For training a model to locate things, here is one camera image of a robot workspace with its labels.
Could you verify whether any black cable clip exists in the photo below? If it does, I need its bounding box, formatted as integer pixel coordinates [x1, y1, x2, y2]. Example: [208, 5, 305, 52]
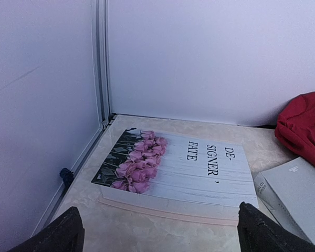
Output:
[60, 168, 74, 188]

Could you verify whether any grey ianra book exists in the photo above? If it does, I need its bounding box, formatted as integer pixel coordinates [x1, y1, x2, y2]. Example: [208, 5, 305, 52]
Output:
[254, 157, 315, 245]

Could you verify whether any red student backpack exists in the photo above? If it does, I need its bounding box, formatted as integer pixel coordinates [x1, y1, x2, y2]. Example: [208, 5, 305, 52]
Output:
[275, 92, 315, 167]

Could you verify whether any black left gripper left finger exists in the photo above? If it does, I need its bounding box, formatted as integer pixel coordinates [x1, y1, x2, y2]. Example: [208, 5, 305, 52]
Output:
[10, 207, 85, 252]

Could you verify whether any rose cover white book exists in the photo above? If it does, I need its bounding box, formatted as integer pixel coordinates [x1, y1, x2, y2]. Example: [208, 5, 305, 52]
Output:
[92, 128, 258, 226]

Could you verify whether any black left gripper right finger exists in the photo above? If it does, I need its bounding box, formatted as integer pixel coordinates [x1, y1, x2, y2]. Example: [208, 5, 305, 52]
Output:
[237, 202, 315, 252]

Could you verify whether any aluminium frame left post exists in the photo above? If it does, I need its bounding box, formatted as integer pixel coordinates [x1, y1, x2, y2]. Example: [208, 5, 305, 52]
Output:
[31, 0, 113, 237]

